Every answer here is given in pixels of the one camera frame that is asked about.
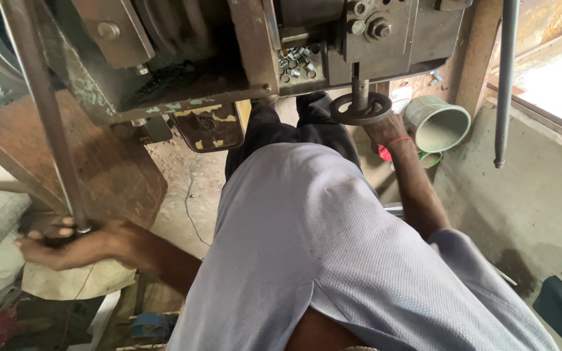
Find grey steel rod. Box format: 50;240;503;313
493;0;521;169

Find person's left hand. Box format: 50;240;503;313
14;217;137;272

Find black and yellow metal plate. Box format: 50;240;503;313
169;100;252;154

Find pile of small metal sleeves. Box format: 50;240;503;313
277;44;322;84

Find person's dark trousers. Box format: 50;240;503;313
224;92;363;182

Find person's grey shirt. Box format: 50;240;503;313
166;142;561;351

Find green plastic mug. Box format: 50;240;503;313
403;96;472;154

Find person's right hand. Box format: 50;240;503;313
362;111;409;148

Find long grey steel lever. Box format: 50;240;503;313
0;0;91;234

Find brown wooden board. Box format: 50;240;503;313
0;89;168;230

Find black machine handwheel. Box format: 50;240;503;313
329;92;393;126

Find grey metal press machine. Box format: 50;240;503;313
0;0;474;154

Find tan paper bag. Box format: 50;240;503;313
21;258;137;301

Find thin blue wire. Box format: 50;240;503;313
184;153;212;247

